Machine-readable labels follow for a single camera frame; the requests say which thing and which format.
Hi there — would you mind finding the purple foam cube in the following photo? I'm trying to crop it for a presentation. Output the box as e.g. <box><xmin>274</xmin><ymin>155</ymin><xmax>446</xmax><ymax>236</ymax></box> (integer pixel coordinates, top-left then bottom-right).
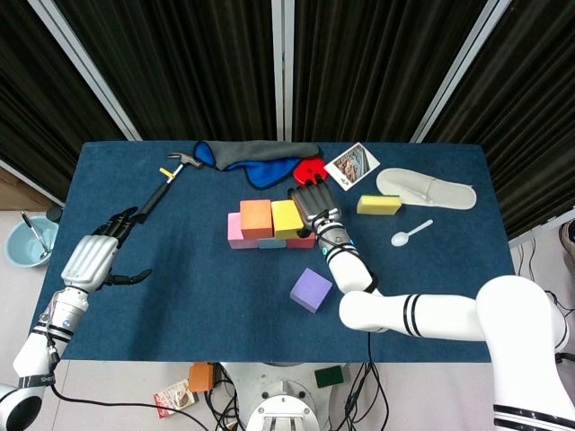
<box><xmin>289</xmin><ymin>268</ymin><xmax>333</xmax><ymax>314</ymax></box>

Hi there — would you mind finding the dark green box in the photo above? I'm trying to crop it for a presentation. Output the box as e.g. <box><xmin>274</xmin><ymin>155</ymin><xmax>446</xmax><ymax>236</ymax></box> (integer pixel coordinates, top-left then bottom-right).
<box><xmin>314</xmin><ymin>365</ymin><xmax>346</xmax><ymax>390</ymax></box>

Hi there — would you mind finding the red foam cube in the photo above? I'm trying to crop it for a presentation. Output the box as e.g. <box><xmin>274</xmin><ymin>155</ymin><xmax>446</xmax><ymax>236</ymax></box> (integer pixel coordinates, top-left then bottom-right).
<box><xmin>285</xmin><ymin>232</ymin><xmax>317</xmax><ymax>250</ymax></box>

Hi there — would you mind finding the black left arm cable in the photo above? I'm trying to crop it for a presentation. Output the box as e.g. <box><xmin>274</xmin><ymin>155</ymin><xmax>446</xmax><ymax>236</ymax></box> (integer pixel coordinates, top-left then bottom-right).
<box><xmin>42</xmin><ymin>313</ymin><xmax>212</xmax><ymax>431</ymax></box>

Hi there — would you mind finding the black-handled claw hammer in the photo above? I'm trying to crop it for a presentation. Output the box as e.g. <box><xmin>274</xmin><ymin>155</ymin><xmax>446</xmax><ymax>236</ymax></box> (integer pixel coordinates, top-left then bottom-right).
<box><xmin>134</xmin><ymin>151</ymin><xmax>206</xmax><ymax>221</ymax></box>

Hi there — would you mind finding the yellow foam cube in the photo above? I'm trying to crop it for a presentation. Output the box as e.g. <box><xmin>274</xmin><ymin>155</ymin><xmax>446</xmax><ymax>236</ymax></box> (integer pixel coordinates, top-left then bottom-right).
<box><xmin>270</xmin><ymin>199</ymin><xmax>305</xmax><ymax>241</ymax></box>

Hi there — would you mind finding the red plastic disc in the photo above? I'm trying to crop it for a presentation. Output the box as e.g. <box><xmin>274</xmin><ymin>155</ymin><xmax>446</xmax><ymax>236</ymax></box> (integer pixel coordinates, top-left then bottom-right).
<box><xmin>292</xmin><ymin>157</ymin><xmax>328</xmax><ymax>186</ymax></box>

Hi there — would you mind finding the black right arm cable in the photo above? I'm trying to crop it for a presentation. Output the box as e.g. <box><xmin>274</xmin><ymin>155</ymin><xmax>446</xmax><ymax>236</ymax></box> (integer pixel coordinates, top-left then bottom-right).
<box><xmin>345</xmin><ymin>331</ymin><xmax>392</xmax><ymax>431</ymax></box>

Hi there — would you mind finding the white-bordered photo card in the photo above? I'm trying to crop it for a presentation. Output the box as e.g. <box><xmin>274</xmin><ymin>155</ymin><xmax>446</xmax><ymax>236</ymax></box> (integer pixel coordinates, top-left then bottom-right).
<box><xmin>323</xmin><ymin>142</ymin><xmax>381</xmax><ymax>192</ymax></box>

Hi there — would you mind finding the yellow sponge block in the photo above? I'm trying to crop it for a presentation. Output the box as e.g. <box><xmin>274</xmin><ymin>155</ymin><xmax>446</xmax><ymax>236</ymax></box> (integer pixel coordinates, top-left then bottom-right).
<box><xmin>357</xmin><ymin>194</ymin><xmax>403</xmax><ymax>216</ymax></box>

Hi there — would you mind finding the metal utensil in bowl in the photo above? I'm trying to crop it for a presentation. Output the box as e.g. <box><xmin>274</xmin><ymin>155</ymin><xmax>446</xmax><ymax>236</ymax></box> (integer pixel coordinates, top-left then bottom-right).
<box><xmin>21</xmin><ymin>210</ymin><xmax>51</xmax><ymax>260</ymax></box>

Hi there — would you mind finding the blue table cloth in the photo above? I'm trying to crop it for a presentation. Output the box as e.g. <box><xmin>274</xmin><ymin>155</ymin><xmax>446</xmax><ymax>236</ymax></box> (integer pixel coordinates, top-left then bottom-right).
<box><xmin>33</xmin><ymin>141</ymin><xmax>516</xmax><ymax>364</ymax></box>

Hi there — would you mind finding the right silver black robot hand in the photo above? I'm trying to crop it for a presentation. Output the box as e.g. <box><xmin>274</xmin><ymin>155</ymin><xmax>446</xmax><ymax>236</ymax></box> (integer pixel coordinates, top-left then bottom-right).
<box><xmin>287</xmin><ymin>176</ymin><xmax>345</xmax><ymax>239</ymax></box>

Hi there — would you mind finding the white folded towel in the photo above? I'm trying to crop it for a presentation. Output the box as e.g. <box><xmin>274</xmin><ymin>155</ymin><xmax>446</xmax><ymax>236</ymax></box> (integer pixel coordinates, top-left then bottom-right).
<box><xmin>376</xmin><ymin>168</ymin><xmax>478</xmax><ymax>211</ymax></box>

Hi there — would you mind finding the black pleated curtain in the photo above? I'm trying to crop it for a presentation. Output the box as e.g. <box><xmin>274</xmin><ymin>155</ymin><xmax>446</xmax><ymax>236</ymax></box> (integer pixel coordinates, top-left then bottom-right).
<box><xmin>53</xmin><ymin>0</ymin><xmax>278</xmax><ymax>141</ymax></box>
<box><xmin>291</xmin><ymin>0</ymin><xmax>489</xmax><ymax>144</ymax></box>
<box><xmin>424</xmin><ymin>0</ymin><xmax>575</xmax><ymax>239</ymax></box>
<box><xmin>0</xmin><ymin>0</ymin><xmax>127</xmax><ymax>203</ymax></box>

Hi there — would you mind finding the orange foam cube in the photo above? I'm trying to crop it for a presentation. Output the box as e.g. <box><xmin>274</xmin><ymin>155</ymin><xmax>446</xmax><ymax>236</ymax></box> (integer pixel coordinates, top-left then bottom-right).
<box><xmin>239</xmin><ymin>198</ymin><xmax>274</xmax><ymax>241</ymax></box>

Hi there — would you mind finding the dark shoe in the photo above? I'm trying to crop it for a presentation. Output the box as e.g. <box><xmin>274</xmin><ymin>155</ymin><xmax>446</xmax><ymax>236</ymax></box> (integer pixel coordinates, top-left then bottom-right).
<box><xmin>560</xmin><ymin>219</ymin><xmax>575</xmax><ymax>266</ymax></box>

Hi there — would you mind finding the printed snack packet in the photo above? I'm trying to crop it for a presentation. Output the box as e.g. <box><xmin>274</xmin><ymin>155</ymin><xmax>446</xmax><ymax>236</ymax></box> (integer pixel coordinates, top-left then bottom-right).
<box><xmin>152</xmin><ymin>379</ymin><xmax>199</xmax><ymax>420</ymax></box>

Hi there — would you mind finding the orange box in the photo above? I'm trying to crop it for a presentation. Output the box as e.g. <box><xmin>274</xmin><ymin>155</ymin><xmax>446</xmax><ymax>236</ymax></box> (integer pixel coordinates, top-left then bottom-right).
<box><xmin>187</xmin><ymin>362</ymin><xmax>216</xmax><ymax>393</ymax></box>

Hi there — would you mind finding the grey and blue cloth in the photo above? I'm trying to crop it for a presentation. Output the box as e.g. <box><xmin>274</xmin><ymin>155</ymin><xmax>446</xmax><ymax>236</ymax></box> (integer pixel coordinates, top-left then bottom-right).
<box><xmin>192</xmin><ymin>139</ymin><xmax>323</xmax><ymax>190</ymax></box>

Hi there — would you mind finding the white screen frame post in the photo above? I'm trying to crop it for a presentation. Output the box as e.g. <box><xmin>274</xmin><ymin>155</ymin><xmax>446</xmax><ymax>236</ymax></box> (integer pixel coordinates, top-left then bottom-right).
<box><xmin>26</xmin><ymin>0</ymin><xmax>143</xmax><ymax>143</ymax></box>
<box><xmin>270</xmin><ymin>0</ymin><xmax>296</xmax><ymax>143</ymax></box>
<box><xmin>411</xmin><ymin>0</ymin><xmax>513</xmax><ymax>144</ymax></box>

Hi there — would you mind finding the light blue bowl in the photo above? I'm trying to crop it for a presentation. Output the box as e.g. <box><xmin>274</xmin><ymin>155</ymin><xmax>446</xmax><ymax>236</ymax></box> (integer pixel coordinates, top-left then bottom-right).
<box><xmin>4</xmin><ymin>215</ymin><xmax>59</xmax><ymax>269</ymax></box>

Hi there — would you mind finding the pink foam cube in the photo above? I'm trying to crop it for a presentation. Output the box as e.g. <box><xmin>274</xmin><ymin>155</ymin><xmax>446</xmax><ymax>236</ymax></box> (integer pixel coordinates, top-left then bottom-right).
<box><xmin>226</xmin><ymin>212</ymin><xmax>260</xmax><ymax>250</ymax></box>

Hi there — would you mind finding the white plastic spoon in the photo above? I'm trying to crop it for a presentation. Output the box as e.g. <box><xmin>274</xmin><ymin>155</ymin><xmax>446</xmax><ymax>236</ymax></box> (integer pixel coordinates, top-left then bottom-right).
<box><xmin>390</xmin><ymin>218</ymin><xmax>435</xmax><ymax>248</ymax></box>

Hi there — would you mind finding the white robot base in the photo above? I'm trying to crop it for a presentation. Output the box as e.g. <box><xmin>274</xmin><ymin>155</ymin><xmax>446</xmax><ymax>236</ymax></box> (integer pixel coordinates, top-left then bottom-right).
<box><xmin>219</xmin><ymin>361</ymin><xmax>351</xmax><ymax>431</ymax></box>

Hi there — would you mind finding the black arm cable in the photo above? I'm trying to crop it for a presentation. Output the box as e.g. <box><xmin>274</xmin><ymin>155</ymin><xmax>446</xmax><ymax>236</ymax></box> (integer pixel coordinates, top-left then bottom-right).
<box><xmin>42</xmin><ymin>313</ymin><xmax>212</xmax><ymax>431</ymax></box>
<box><xmin>345</xmin><ymin>331</ymin><xmax>392</xmax><ymax>431</ymax></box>

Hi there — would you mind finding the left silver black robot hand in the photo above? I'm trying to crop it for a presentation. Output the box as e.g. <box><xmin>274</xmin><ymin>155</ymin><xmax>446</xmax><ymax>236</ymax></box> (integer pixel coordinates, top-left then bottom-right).
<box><xmin>60</xmin><ymin>206</ymin><xmax>153</xmax><ymax>295</ymax></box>

